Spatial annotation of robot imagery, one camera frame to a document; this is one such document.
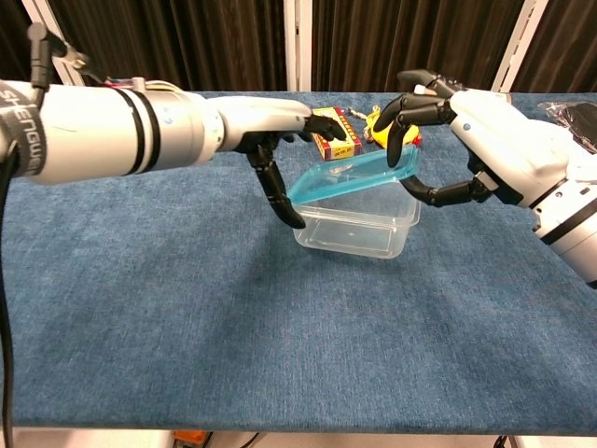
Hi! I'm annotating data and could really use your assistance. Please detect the black gloves in bag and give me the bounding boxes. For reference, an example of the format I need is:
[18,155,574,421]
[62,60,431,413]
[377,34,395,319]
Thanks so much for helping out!
[536,100,597,156]

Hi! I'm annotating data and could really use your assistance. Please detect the yellow tape measure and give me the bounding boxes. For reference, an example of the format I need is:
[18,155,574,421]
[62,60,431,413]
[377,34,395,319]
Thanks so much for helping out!
[363,105,423,151]

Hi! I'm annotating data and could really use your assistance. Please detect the coloured wrist wire bundle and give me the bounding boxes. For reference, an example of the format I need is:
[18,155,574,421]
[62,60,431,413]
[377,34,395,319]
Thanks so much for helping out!
[60,40,188,95]

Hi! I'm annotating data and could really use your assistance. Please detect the clear plastic container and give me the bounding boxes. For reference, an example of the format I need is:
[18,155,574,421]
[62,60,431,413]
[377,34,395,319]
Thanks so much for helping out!
[292,178,423,259]

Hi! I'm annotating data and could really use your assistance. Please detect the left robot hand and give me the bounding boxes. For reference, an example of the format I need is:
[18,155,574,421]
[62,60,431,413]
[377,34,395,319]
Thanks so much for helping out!
[212,96,349,230]

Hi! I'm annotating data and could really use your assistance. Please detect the blue table mat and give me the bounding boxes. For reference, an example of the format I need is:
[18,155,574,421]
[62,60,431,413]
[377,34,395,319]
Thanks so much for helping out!
[0,91,597,438]

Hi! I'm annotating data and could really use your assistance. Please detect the transparent blue lid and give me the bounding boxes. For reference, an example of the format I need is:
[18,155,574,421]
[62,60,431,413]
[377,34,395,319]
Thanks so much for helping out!
[285,144,421,207]

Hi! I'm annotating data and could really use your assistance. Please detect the white frame post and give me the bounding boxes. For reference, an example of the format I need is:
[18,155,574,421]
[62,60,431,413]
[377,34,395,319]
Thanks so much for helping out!
[27,0,90,90]
[491,0,550,93]
[283,0,313,92]

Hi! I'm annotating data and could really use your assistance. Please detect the orange object under table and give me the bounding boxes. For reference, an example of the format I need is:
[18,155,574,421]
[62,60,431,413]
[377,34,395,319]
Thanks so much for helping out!
[171,429,210,448]

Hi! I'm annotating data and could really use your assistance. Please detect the black printed arm strap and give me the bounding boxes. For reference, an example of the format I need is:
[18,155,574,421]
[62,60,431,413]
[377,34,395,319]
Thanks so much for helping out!
[0,78,47,179]

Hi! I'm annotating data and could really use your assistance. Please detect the black curtain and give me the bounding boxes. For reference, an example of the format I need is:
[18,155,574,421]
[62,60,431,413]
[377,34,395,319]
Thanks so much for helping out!
[46,0,287,92]
[0,0,36,80]
[310,0,529,93]
[510,0,597,94]

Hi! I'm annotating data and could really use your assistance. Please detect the red yellow card box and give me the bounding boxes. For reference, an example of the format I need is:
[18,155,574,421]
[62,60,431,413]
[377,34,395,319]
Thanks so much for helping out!
[310,105,365,162]

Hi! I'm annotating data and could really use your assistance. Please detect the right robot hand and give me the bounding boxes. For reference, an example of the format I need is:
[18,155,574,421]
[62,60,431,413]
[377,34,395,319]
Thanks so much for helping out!
[372,69,572,209]

